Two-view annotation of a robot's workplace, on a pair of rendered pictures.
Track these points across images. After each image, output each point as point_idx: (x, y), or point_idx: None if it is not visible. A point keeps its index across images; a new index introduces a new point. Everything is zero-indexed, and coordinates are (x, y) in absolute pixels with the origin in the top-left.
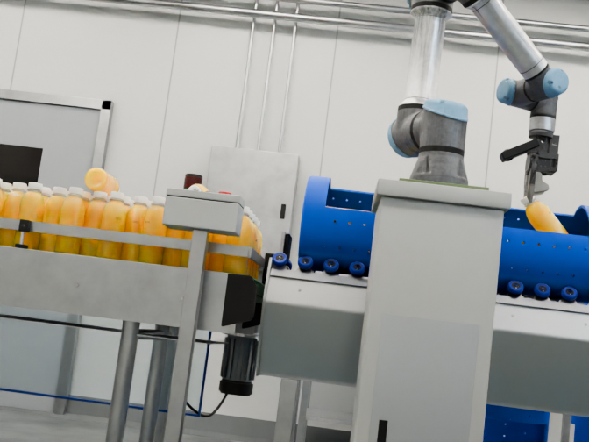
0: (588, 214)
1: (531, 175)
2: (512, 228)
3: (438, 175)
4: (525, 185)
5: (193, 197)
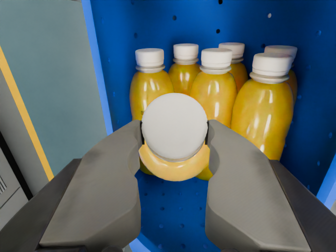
0: (137, 239)
1: (38, 199)
2: (87, 31)
3: None
4: (219, 164)
5: None
